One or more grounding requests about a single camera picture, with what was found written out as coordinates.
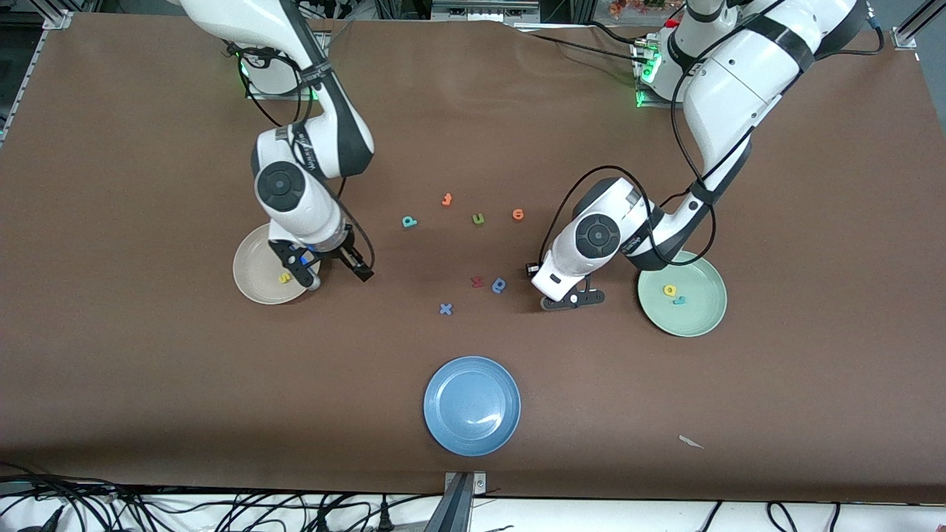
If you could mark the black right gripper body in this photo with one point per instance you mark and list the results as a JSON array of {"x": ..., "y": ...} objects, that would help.
[{"x": 346, "y": 256}]

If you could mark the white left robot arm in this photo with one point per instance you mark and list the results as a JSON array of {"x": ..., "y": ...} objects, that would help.
[{"x": 724, "y": 96}]

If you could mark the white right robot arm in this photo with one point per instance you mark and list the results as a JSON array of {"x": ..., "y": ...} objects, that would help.
[{"x": 295, "y": 199}]

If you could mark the blue letter a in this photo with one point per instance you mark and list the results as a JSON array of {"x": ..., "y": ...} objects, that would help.
[{"x": 499, "y": 285}]

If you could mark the beige brown plate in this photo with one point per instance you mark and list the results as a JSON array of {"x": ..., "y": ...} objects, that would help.
[{"x": 255, "y": 273}]

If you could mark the blue plate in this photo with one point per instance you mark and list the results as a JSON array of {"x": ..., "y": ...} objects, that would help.
[{"x": 472, "y": 406}]

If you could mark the light green plate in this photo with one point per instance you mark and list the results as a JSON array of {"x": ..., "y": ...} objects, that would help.
[{"x": 702, "y": 310}]

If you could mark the brown table cover sheet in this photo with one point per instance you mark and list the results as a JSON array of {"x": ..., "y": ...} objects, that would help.
[{"x": 148, "y": 369}]

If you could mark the white paper scrap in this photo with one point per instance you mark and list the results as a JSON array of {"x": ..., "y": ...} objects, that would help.
[{"x": 691, "y": 442}]

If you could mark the black power plug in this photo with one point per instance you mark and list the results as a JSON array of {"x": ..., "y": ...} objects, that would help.
[
  {"x": 384, "y": 519},
  {"x": 323, "y": 523}
]

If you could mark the grey metal box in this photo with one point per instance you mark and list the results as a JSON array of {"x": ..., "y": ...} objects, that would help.
[{"x": 484, "y": 9}]

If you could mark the orange flower decoration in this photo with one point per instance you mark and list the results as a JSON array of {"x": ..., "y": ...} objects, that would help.
[{"x": 635, "y": 6}]

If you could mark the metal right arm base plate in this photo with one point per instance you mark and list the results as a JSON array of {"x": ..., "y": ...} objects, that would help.
[{"x": 277, "y": 94}]

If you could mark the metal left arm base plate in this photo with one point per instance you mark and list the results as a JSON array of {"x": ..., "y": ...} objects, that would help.
[{"x": 654, "y": 103}]

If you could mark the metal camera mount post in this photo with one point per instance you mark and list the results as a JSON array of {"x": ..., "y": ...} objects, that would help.
[{"x": 458, "y": 502}]

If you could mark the aluminium frame rail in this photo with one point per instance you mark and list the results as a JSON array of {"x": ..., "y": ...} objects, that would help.
[
  {"x": 916, "y": 22},
  {"x": 60, "y": 20}
]

